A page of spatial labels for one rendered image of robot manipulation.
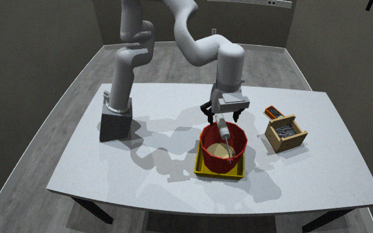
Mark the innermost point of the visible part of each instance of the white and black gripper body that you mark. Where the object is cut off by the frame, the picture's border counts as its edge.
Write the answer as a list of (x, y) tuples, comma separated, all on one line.
[(215, 94)]

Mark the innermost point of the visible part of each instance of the brown wooden crate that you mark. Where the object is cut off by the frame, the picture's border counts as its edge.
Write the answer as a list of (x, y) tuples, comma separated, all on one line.
[(287, 137)]

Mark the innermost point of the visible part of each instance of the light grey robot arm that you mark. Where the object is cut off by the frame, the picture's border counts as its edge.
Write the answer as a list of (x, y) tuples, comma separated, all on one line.
[(230, 59)]

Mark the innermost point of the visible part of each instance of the yellow rectangular tray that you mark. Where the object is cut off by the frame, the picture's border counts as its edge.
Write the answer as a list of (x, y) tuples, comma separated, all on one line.
[(201, 170)]

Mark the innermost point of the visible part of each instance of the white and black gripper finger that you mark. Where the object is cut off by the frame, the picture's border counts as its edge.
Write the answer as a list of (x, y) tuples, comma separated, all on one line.
[(208, 112), (236, 115)]

